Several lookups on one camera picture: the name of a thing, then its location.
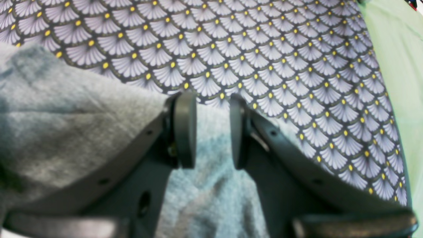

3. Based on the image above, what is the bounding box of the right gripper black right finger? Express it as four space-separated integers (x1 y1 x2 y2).
230 95 418 238

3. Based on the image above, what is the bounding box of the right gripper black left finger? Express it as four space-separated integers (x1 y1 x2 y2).
3 92 197 238

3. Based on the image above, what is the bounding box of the grey T-shirt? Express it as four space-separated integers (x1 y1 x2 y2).
0 43 269 238

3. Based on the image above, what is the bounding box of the patterned fan-print tablecloth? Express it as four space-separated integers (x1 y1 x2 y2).
0 0 410 205

